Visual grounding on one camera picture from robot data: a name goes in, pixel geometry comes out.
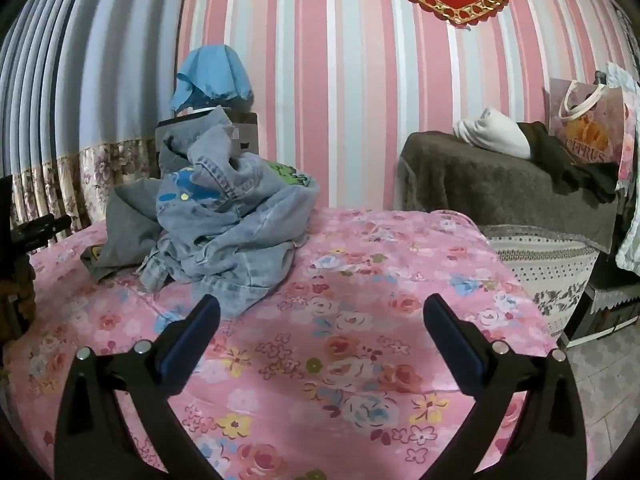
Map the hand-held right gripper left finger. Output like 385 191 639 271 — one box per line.
54 294 223 480

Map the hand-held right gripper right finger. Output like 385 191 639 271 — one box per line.
422 294 589 480

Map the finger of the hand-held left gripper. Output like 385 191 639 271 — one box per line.
11 214 72 254

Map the light blue denim jacket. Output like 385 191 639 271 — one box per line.
137 107 321 322

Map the grey garment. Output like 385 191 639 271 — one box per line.
81 185 166 283

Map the patterned beige sofa cover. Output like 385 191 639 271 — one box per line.
480 225 601 332

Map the striped curtain with floral hem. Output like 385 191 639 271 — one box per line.
0 0 197 256

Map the dark cabinet with lace cover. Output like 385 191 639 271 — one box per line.
565 270 640 347

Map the brown blanket covered furniture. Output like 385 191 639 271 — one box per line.
400 130 621 256

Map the black cloth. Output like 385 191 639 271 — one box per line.
517 122 621 204

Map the white lace cloth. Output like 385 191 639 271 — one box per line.
615 175 640 273

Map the white folded cloth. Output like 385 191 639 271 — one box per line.
454 107 532 159

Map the grey brown box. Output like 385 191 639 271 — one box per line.
155 110 259 177

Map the light blue cloth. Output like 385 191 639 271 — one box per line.
170 45 253 112

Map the pink floral gift bag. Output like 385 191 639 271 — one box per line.
544 71 639 182

